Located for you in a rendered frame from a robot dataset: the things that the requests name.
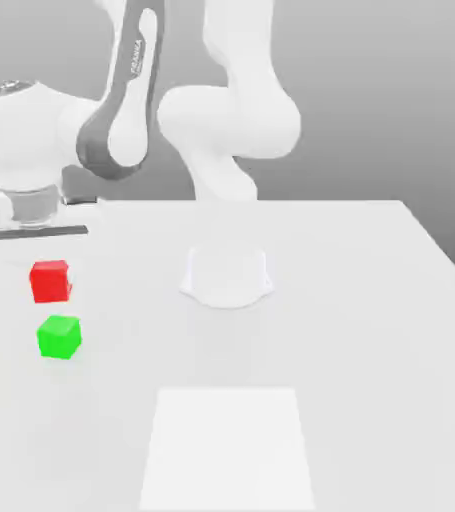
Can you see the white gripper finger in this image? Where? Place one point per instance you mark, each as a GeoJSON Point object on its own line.
{"type": "Point", "coordinates": [68, 276]}

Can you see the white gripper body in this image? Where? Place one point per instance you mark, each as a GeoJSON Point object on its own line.
{"type": "Point", "coordinates": [37, 232]}

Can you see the small green cube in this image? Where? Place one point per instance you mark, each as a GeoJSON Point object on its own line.
{"type": "Point", "coordinates": [58, 338]}

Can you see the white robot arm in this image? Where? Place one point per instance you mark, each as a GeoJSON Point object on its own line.
{"type": "Point", "coordinates": [231, 120]}

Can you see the small red cube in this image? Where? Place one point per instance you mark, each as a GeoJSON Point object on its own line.
{"type": "Point", "coordinates": [49, 282]}

